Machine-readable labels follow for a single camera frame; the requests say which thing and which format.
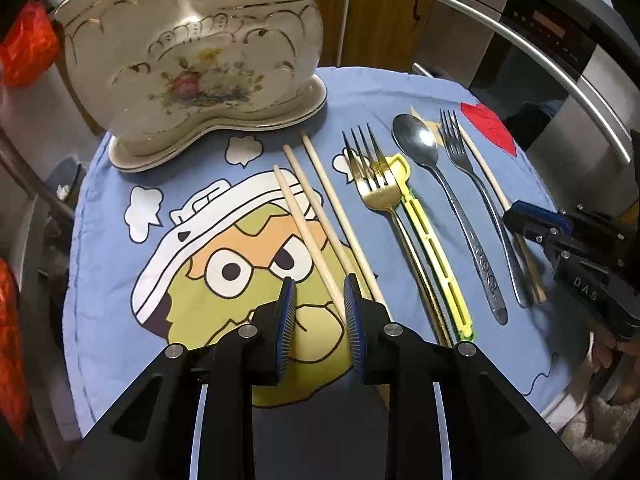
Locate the person's right forearm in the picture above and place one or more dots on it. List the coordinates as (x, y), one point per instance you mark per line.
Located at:
(600, 430)

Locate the floral ceramic utensil holder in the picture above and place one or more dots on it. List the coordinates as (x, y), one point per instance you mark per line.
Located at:
(200, 50)

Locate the wooden chopstick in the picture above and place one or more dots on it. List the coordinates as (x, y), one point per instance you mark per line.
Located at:
(335, 200)
(487, 175)
(305, 232)
(315, 205)

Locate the person's right hand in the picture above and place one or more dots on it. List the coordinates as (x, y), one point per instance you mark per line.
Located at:
(607, 355)

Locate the blue cartoon printed cloth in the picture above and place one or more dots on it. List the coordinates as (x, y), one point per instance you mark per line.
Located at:
(375, 97)

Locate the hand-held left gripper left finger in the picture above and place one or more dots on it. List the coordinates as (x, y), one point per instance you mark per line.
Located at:
(285, 332)

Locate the black round object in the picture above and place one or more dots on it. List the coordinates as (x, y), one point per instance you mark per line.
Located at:
(65, 182)

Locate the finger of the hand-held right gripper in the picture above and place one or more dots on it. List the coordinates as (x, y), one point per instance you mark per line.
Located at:
(542, 211)
(530, 232)

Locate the stainless steel oven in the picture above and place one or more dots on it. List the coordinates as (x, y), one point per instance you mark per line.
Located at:
(540, 35)

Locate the wooden cabinet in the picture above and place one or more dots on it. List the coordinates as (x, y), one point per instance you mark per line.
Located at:
(360, 10)

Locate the silver spoon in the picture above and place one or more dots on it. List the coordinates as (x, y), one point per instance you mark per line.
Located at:
(415, 140)

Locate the gold fork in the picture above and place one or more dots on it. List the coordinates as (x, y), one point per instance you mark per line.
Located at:
(381, 195)

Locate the yellow plastic slotted utensil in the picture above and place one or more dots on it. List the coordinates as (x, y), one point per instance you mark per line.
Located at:
(400, 166)

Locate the red plastic bag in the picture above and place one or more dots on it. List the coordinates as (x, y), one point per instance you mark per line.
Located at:
(27, 45)

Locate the silver fork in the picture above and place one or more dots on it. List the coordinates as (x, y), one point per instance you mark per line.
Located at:
(462, 157)

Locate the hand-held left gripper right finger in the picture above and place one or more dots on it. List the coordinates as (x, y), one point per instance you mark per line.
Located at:
(352, 327)

